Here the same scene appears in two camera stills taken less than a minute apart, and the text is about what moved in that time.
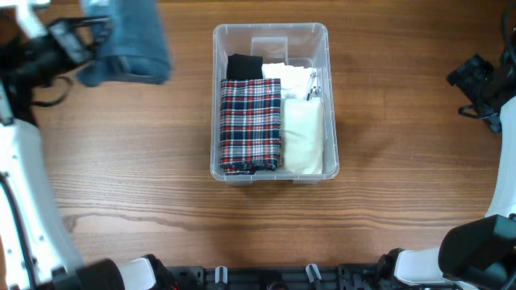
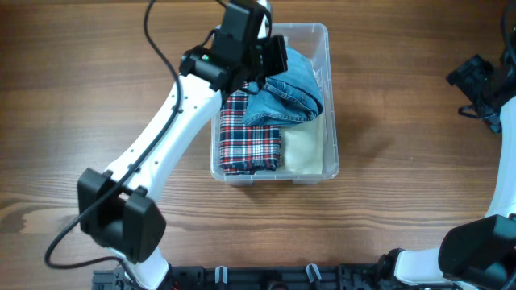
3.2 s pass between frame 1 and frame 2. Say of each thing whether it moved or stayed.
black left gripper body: moved
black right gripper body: stayed
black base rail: stayed
